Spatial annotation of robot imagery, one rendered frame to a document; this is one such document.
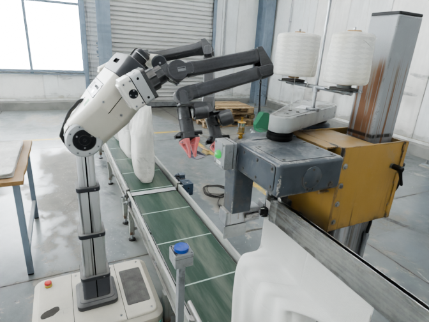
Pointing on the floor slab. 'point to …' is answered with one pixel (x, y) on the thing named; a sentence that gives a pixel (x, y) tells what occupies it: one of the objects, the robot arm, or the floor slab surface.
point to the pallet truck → (262, 121)
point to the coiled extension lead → (214, 193)
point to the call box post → (180, 294)
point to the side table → (24, 161)
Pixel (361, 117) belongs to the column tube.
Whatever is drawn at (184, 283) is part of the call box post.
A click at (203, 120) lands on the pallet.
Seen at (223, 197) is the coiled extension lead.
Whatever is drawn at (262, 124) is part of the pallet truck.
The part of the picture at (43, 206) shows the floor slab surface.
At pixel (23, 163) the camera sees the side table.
